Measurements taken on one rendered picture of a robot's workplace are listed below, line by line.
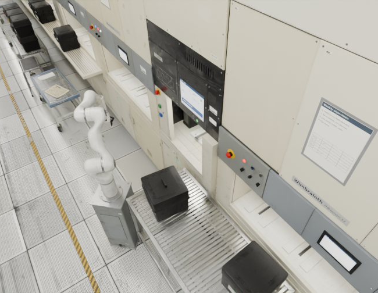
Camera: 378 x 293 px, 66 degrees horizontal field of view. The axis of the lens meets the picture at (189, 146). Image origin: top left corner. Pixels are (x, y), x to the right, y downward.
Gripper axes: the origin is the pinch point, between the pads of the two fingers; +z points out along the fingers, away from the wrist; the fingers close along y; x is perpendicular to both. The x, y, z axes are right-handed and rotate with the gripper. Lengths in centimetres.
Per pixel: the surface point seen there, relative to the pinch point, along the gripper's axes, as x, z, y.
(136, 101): 53, 16, 28
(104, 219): -70, 48, -10
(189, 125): -5, 10, 77
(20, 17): 291, 2, -145
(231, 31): -83, -117, 88
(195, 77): -57, -77, 75
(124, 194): -64, 25, 11
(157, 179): -73, 0, 41
